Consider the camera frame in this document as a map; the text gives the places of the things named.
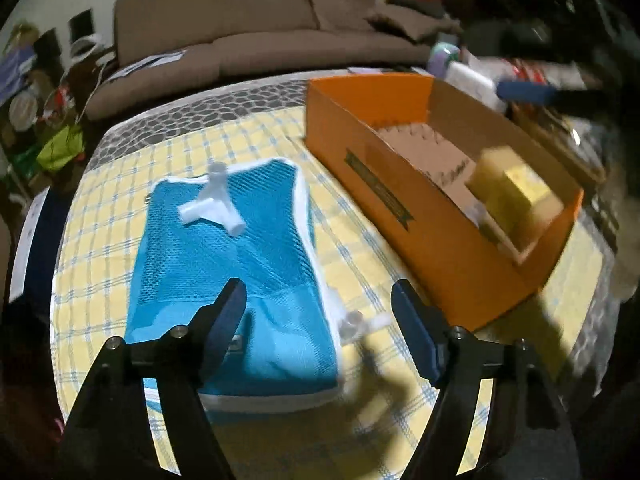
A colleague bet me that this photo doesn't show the dark blue box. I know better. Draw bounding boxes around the dark blue box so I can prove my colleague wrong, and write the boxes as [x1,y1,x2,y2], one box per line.
[10,185,76,311]

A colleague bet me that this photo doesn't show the orange cardboard box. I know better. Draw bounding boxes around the orange cardboard box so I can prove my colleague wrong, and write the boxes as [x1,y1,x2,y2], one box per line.
[305,72,585,333]

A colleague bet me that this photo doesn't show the yellow checked tablecloth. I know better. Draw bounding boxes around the yellow checked tablecloth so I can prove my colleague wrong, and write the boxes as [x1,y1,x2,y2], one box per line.
[50,105,616,480]

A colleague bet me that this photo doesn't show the blue mesh bag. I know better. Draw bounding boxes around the blue mesh bag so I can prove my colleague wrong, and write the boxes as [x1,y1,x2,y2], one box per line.
[124,157,343,408]

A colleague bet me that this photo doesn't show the purple and green container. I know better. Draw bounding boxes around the purple and green container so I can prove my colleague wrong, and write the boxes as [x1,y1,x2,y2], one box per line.
[430,42,461,78]

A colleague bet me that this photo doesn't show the white pipe connector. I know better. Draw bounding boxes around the white pipe connector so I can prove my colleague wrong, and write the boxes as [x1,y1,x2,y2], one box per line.
[177,161,247,237]
[327,285,396,345]

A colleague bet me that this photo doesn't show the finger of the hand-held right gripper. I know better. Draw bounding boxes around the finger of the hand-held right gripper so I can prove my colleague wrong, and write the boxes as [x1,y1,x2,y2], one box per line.
[497,80,601,109]
[462,20,556,56]

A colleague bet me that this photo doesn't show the yellow box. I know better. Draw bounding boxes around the yellow box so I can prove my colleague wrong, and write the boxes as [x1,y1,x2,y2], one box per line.
[467,147,565,248]

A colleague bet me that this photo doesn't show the green bag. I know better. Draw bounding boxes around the green bag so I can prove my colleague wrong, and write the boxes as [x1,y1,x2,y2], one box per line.
[36,122,86,173]

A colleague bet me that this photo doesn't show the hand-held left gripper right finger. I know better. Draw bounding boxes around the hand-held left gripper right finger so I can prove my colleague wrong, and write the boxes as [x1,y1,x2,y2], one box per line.
[391,280,581,480]

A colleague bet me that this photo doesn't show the papers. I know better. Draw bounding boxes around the papers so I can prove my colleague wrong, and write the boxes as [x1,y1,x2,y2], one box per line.
[107,50,188,83]

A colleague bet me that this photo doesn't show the white box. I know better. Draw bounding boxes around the white box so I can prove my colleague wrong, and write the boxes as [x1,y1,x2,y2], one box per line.
[445,62,506,111]

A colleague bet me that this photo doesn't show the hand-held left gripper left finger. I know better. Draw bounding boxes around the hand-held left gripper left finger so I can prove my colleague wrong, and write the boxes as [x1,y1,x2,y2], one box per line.
[57,277,247,480]

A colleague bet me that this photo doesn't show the round white plate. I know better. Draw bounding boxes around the round white plate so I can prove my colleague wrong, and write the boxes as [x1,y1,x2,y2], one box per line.
[10,92,41,128]

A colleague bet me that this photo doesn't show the brown sofa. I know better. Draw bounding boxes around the brown sofa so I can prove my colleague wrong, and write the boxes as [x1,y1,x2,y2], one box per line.
[87,0,463,121]

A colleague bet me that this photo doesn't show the brown sofa pillow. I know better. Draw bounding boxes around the brown sofa pillow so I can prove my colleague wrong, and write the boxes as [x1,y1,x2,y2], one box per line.
[300,0,381,33]

